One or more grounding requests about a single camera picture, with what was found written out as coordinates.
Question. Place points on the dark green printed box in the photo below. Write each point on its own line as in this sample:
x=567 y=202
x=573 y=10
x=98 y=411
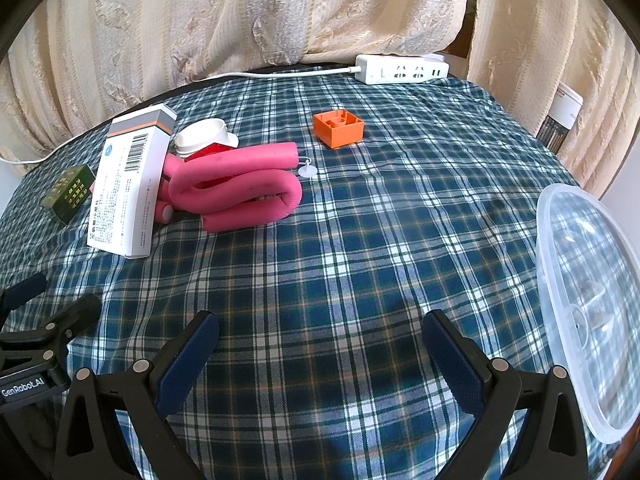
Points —
x=68 y=193

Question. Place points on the red toy brick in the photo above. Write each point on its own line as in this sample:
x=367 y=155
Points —
x=211 y=149

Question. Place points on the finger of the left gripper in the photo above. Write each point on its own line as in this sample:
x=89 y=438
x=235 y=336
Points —
x=52 y=338
x=19 y=294

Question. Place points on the short pink foam roller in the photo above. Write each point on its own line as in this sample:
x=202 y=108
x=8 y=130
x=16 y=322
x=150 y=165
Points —
x=165 y=207

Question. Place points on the white medicine box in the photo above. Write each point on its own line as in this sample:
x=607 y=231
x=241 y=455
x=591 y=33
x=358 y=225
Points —
x=125 y=190

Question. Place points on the white tower heater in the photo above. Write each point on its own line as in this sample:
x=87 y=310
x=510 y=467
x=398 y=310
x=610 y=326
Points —
x=561 y=118

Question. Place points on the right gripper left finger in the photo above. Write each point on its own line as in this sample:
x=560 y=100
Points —
x=90 y=442

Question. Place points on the long pink foam roller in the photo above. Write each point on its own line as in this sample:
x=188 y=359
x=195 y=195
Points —
x=241 y=188

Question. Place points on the blue plaid tablecloth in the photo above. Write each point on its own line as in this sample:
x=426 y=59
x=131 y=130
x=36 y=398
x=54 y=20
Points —
x=321 y=371

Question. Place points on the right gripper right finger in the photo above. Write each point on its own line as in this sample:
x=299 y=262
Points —
x=551 y=443

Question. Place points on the clear plastic bowl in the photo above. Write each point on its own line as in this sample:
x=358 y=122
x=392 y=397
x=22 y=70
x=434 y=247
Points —
x=588 y=284

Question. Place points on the white plastic cap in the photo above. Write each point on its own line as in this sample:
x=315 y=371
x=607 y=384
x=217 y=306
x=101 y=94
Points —
x=201 y=134

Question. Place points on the white power strip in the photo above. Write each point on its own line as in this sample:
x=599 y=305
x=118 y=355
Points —
x=395 y=69

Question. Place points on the cream patterned curtain left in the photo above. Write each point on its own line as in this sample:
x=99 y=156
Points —
x=77 y=63

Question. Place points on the small white suction disc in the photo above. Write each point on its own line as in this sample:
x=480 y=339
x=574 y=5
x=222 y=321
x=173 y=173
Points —
x=306 y=168

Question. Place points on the orange toy brick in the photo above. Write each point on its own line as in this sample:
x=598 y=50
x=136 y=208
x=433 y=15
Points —
x=337 y=128

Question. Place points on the cream curtain right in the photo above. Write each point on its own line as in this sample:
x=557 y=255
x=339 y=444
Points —
x=522 y=50

